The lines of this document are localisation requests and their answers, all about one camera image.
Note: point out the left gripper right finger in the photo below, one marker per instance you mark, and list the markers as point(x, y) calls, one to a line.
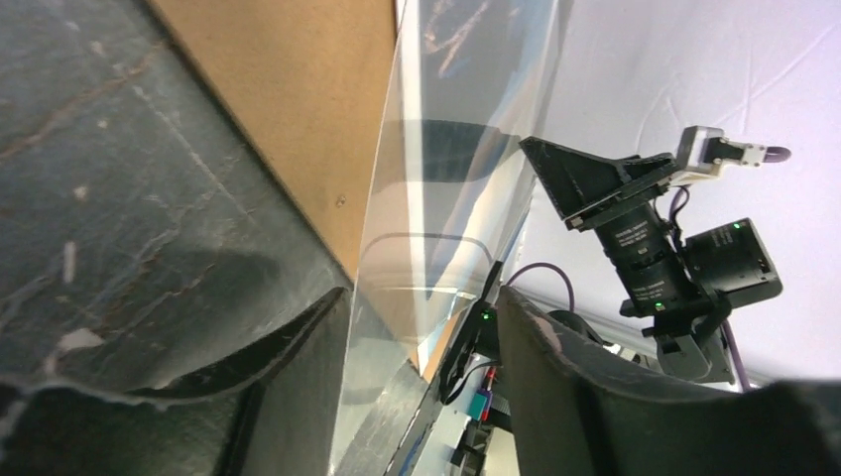
point(578, 409)

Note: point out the brown cardboard backing board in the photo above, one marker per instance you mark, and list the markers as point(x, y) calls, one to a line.
point(310, 84)

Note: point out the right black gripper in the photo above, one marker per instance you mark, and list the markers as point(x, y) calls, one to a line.
point(611, 196)

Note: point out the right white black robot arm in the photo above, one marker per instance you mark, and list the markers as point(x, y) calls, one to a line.
point(732, 266)

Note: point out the clear plastic sheet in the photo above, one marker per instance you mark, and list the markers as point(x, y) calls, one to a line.
point(449, 194)

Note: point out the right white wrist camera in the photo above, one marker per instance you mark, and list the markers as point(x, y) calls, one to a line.
point(703, 153)

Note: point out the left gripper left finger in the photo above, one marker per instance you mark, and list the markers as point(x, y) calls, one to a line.
point(267, 409)

